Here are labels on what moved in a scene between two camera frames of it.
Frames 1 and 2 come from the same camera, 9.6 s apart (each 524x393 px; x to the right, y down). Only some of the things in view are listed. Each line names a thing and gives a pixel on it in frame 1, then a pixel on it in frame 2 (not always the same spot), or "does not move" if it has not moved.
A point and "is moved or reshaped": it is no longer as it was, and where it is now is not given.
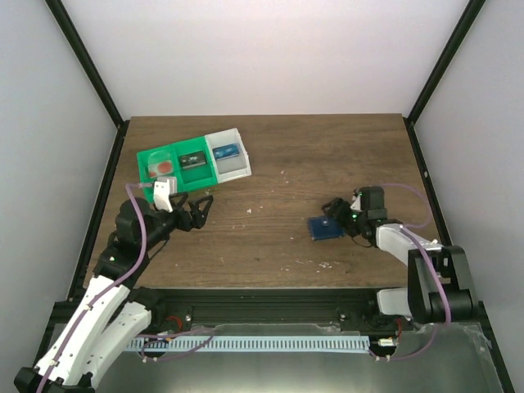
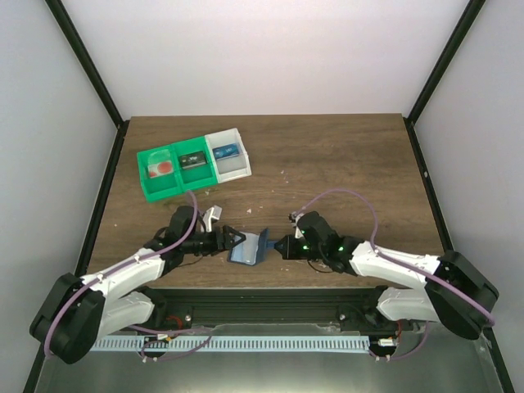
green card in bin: x=192 y=160 does not move
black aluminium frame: x=255 y=305 does not move
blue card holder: x=322 y=228 is moved or reshaped
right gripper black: x=346 y=216 → x=289 y=246
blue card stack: x=226 y=151 does not move
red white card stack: x=162 y=167 does not move
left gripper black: x=182 y=213 → x=223 y=238
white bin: x=229 y=156 does not move
